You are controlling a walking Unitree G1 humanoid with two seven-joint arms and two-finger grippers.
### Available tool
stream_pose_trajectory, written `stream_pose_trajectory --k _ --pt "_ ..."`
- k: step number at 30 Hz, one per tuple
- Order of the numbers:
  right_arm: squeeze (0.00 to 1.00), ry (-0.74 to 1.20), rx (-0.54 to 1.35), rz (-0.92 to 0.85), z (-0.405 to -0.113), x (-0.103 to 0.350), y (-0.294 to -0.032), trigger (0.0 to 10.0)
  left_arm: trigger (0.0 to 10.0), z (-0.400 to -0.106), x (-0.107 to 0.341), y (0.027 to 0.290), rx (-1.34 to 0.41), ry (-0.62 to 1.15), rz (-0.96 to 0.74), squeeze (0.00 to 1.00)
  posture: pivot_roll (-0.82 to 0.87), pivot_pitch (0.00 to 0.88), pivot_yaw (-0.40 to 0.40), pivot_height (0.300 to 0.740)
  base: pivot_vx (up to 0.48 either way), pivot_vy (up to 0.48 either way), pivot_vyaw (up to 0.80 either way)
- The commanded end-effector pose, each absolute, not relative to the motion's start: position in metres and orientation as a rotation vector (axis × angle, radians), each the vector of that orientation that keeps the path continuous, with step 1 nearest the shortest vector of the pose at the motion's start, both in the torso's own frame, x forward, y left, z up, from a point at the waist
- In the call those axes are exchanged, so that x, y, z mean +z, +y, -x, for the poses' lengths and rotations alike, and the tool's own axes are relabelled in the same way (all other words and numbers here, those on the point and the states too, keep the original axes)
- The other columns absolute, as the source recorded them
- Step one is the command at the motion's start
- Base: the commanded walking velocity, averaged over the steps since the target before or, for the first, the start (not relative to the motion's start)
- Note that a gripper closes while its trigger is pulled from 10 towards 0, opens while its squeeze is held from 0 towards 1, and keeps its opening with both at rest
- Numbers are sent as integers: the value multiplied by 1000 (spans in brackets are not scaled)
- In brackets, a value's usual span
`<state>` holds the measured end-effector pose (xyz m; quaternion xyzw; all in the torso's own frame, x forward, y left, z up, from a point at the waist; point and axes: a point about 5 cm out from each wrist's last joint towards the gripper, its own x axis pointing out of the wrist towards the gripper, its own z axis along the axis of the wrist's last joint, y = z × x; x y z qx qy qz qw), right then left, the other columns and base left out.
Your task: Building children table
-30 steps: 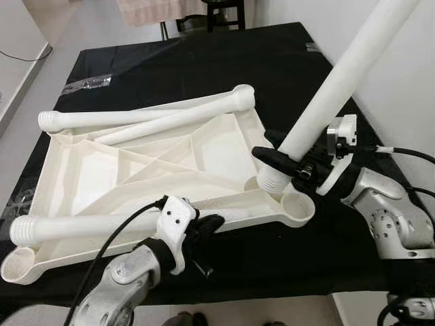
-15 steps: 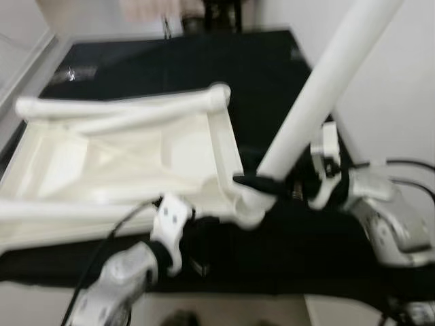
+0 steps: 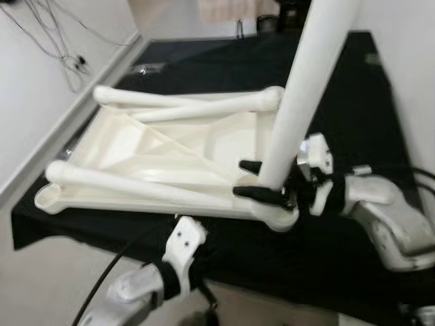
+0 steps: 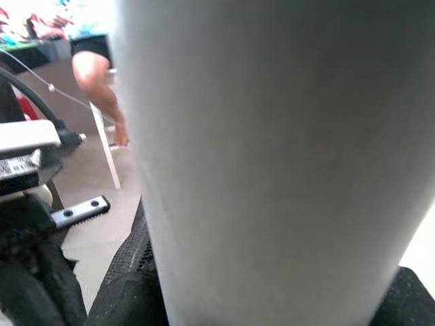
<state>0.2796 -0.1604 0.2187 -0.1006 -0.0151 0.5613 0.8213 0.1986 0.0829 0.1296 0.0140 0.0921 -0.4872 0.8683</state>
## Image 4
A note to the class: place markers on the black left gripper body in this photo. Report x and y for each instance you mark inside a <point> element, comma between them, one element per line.
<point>78,212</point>

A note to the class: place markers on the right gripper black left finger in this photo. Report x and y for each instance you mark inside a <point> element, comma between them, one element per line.
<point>125,278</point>

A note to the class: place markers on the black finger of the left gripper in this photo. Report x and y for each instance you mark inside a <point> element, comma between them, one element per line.
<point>17,299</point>
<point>64,295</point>

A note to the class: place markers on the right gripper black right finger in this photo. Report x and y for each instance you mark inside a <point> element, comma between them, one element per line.
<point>411,299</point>

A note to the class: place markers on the white plastic table leg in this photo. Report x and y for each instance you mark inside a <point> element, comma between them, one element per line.
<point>272,153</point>

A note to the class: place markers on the white chair leg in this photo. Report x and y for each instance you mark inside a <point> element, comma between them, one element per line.
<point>107,153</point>

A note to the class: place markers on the small red object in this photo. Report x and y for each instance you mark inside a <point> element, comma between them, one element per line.
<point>27,107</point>

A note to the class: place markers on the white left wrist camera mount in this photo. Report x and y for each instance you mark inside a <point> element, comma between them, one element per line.
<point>23,136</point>

